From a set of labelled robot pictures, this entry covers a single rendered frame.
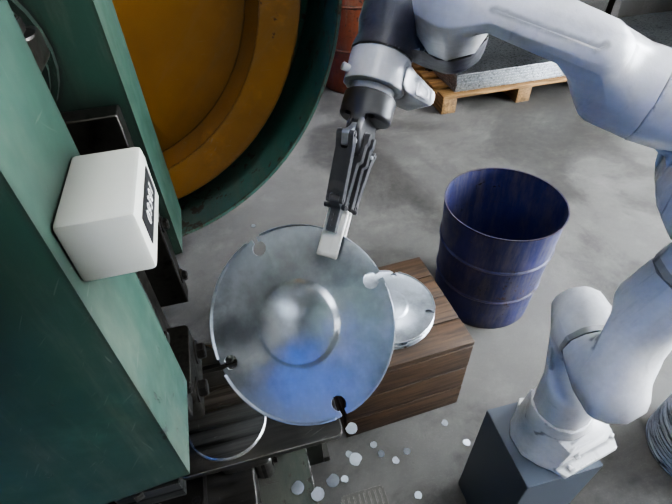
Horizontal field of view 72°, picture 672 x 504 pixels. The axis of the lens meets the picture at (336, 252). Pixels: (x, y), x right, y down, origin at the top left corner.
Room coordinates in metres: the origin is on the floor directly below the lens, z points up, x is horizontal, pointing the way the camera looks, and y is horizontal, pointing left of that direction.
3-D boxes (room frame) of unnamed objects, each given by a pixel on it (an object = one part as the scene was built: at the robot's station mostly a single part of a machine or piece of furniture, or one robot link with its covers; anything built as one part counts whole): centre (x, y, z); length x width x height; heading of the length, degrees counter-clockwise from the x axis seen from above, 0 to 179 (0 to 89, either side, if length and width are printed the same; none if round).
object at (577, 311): (0.49, -0.45, 0.71); 0.18 x 0.11 x 0.25; 174
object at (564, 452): (0.47, -0.49, 0.52); 0.22 x 0.19 x 0.14; 102
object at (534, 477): (0.46, -0.45, 0.23); 0.18 x 0.18 x 0.45; 12
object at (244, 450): (0.36, 0.14, 0.72); 0.25 x 0.14 x 0.14; 103
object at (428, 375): (0.91, -0.15, 0.18); 0.40 x 0.38 x 0.35; 106
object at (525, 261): (1.28, -0.60, 0.24); 0.42 x 0.42 x 0.48
